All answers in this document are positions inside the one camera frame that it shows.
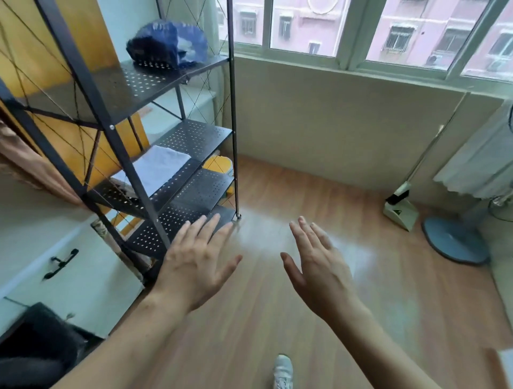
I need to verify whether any white folded cloth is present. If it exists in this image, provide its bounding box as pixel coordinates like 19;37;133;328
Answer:
111;145;192;198

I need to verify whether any person's left forearm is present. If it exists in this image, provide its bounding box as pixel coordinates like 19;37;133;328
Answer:
52;288;190;389

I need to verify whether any black perforated metal shelf rack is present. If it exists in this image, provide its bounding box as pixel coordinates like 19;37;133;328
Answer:
0;0;242;283

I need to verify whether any black cabinet handle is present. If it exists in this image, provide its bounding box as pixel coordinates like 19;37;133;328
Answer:
43;249;79;280

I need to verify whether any yellow wooden door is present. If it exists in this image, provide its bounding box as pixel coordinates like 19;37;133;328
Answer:
0;0;151;189

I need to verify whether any person's left hand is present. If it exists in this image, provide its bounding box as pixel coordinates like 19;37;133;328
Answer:
153;213;243;314

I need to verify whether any white fan cover cloth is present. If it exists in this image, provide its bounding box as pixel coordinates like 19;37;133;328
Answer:
433;98;513;201

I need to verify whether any person's white shoe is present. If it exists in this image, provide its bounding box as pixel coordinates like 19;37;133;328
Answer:
273;354;294;389

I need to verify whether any blue plastic bag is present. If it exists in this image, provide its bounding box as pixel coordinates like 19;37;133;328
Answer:
126;20;209;71

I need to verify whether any white cabinet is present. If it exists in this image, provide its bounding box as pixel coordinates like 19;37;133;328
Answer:
0;176;145;340

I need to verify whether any yellow bucket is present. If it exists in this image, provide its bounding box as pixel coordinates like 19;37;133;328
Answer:
202;154;235;197

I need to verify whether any standing fan with blue base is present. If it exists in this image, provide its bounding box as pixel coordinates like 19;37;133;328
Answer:
422;196;513;265

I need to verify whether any white window frame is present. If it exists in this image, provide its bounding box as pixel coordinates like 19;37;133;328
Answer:
216;0;513;98

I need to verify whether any person's right hand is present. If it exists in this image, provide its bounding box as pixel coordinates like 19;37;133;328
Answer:
280;216;363;323

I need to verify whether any person's right forearm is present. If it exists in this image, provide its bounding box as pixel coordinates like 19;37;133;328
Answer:
322;301;441;389

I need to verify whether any black bag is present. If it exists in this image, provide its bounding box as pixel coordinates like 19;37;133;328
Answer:
0;302;106;389

